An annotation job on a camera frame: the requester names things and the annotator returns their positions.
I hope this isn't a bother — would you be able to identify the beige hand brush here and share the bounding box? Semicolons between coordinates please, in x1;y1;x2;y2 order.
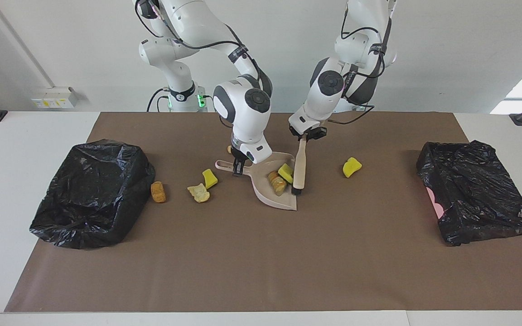
291;136;309;195

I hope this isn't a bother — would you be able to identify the beige ridged foam piece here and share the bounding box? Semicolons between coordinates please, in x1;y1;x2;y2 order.
268;171;287;197

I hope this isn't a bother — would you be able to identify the pale beige foam chunk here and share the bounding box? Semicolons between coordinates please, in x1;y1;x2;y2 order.
187;183;210;203

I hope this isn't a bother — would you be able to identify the beige plastic dustpan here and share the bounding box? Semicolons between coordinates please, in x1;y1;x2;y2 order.
215;152;298;211

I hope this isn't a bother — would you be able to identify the brown bread roll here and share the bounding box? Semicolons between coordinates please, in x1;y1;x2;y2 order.
151;181;167;203

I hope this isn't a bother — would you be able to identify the pink plastic bin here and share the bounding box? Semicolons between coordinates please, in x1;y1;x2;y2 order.
426;188;445;218

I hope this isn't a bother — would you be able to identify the black bag lined bin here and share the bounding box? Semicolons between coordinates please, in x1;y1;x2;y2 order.
29;139;156;249
416;140;522;246

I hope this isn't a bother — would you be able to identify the brown paper table mat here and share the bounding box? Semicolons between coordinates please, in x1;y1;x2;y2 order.
4;112;522;313

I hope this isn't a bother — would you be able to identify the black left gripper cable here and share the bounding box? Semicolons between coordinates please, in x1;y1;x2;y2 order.
328;11;388;125

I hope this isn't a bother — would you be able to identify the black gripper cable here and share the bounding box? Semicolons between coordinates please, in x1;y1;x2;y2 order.
135;0;264;86
328;11;388;125

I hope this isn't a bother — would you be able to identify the black right base cable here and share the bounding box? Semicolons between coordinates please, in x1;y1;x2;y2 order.
146;88;171;112

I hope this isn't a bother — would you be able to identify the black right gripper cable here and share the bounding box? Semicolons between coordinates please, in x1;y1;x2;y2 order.
135;0;264;86

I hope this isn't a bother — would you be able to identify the white wall socket box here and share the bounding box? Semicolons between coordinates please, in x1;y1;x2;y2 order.
31;87;79;109

